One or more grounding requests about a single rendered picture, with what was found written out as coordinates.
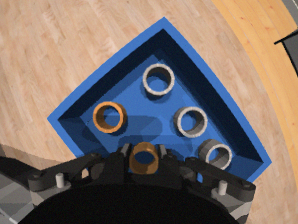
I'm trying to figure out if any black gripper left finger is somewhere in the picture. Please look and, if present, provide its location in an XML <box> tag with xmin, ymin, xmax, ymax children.
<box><xmin>27</xmin><ymin>143</ymin><xmax>132</xmax><ymax>208</ymax></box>

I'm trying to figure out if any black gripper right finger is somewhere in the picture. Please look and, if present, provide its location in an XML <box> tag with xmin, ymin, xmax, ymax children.
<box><xmin>155</xmin><ymin>144</ymin><xmax>256</xmax><ymax>224</ymax></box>

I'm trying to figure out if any bronze bushing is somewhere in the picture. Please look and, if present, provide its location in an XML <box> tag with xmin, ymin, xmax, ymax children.
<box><xmin>129</xmin><ymin>142</ymin><xmax>158</xmax><ymax>174</ymax></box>
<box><xmin>93</xmin><ymin>102</ymin><xmax>127</xmax><ymax>133</ymax></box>

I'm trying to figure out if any grey metal bushing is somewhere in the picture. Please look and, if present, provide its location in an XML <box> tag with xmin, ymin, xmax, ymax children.
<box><xmin>173</xmin><ymin>107</ymin><xmax>208</xmax><ymax>138</ymax></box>
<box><xmin>198</xmin><ymin>139</ymin><xmax>232</xmax><ymax>170</ymax></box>
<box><xmin>143</xmin><ymin>63</ymin><xmax>175</xmax><ymax>97</ymax></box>

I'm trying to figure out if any blue crate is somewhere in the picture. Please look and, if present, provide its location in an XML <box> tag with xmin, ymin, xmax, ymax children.
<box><xmin>47</xmin><ymin>17</ymin><xmax>272</xmax><ymax>183</ymax></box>

